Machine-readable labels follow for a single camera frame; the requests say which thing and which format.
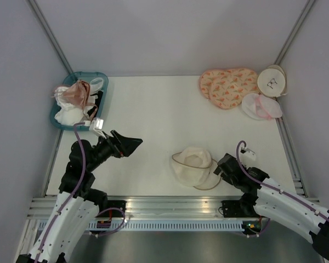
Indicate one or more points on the black garment in basket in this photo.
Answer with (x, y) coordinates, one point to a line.
(93, 104)

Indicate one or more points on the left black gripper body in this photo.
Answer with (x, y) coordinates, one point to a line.
(109, 148)

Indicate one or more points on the round mesh laundry bag glasses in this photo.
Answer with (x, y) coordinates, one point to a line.
(194, 167)

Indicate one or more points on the white bra in basket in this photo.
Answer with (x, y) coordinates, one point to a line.
(68, 116)

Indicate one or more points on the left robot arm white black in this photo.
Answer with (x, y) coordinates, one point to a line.
(77, 203)

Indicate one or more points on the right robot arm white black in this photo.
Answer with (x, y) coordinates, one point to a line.
(264, 196)

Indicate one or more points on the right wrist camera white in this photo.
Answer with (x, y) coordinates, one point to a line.
(248, 155)

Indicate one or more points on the teal plastic basket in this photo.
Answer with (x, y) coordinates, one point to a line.
(71, 98)

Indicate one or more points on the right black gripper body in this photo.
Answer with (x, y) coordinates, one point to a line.
(227, 178)

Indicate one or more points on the floral heart laundry bag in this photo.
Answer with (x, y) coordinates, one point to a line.
(208, 77)
(231, 86)

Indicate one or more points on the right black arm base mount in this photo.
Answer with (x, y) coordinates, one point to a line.
(232, 209)

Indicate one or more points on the white slotted cable duct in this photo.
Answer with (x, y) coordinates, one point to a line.
(183, 225)

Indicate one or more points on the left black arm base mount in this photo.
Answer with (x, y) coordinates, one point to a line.
(114, 209)

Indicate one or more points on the round mesh bag at corner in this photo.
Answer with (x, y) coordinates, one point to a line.
(272, 82)

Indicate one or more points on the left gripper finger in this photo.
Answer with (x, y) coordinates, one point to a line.
(117, 137)
(129, 145)

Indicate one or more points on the pink satin bra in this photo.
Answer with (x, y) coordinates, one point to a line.
(76, 94)

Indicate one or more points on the floral heart laundry bag back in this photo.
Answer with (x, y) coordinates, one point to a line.
(208, 77)

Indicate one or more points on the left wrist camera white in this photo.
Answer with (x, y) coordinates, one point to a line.
(96, 127)

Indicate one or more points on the floral heart laundry bag front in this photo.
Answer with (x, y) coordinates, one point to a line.
(231, 86)

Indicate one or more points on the white mesh bag pink trim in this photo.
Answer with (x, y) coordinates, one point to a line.
(260, 107)

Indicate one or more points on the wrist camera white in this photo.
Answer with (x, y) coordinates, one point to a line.
(248, 155)
(96, 127)

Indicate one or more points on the aluminium rail front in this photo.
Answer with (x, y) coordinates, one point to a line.
(172, 207)

